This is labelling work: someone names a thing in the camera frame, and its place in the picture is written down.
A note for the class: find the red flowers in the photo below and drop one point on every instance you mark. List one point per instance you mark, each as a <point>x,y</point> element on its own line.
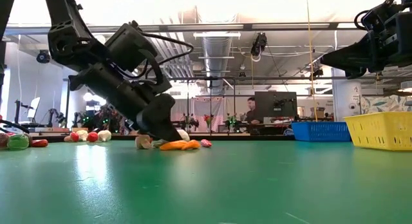
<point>208,117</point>

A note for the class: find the white garlic bulb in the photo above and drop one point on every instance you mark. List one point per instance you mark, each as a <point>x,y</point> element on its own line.
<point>184,134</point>
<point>82,134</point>

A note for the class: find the white pillar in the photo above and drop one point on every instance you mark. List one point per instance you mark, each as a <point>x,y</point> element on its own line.
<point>346,95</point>

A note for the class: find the grey overhead beam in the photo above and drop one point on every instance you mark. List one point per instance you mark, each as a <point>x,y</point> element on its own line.
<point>96,28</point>

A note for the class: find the pale green mushroom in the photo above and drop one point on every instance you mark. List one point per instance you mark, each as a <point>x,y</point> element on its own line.
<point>158,143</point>

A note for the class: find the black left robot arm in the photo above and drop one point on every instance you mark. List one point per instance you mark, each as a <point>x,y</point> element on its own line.
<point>64,11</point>

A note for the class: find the hanging black camera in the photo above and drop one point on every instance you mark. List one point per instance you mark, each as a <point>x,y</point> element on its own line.
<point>259,43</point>

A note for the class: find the ceiling light bar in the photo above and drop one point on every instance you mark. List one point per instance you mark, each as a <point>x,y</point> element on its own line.
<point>216,34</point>

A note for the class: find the silver ceiling duct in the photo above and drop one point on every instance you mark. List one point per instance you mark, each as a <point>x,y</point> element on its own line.
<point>216,63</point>

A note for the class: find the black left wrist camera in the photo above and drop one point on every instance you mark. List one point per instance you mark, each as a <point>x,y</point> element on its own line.
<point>128,47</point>

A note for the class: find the red-capped toy mushroom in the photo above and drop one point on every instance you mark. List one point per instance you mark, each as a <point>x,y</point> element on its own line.
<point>142,142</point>

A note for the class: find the person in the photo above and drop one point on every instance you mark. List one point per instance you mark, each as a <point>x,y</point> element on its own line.
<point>251,108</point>

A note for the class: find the yellow plastic basket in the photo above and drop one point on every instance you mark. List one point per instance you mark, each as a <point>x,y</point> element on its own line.
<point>380,130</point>

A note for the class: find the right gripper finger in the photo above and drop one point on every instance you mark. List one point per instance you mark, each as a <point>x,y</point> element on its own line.
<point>354,58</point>
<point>355,73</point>

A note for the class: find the blue plastic basket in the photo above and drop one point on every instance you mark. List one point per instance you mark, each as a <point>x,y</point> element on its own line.
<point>322,132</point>

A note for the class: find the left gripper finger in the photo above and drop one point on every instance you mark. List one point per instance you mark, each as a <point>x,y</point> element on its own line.
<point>159,117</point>

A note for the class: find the red chili pepper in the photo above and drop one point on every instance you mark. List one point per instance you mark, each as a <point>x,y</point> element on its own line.
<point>206,143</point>
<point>39,143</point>

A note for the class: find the black dome camera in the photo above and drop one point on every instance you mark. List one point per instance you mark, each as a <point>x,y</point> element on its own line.
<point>42,56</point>

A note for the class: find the orange chili pepper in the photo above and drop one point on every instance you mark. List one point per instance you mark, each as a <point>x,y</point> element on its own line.
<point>192,144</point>

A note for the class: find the orange carrot toy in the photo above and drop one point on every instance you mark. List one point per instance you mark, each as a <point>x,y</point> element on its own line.
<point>173,145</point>

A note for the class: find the black table frame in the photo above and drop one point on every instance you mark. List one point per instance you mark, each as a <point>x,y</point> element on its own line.
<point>241,137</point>

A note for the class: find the black monitor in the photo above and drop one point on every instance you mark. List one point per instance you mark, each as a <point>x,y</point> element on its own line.
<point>277,105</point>

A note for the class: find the large white cauliflower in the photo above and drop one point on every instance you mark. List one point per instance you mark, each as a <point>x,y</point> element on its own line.
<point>104,135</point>

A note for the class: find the green table mat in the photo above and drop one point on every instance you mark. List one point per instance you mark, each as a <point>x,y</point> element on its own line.
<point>206,185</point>

